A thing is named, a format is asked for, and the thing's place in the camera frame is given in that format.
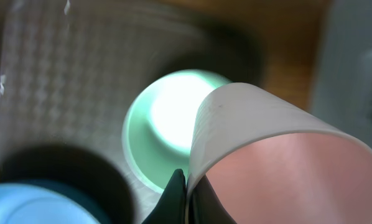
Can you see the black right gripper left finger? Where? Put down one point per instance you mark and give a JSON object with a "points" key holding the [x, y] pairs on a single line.
{"points": [[170, 208]]}

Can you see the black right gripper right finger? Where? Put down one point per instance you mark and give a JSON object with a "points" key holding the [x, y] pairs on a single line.
{"points": [[205, 207]]}

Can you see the pink cup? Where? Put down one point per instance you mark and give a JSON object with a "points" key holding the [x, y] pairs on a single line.
{"points": [[270, 162]]}

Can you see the grey dishwasher rack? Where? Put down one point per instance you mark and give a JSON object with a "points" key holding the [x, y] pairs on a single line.
{"points": [[342, 92]]}

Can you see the green bowl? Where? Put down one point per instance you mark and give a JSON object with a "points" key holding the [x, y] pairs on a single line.
{"points": [[158, 128]]}

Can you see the light blue bowl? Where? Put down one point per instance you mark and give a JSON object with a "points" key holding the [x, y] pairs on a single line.
{"points": [[28, 204]]}

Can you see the brown serving tray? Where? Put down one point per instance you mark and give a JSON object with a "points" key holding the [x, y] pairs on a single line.
{"points": [[69, 72]]}

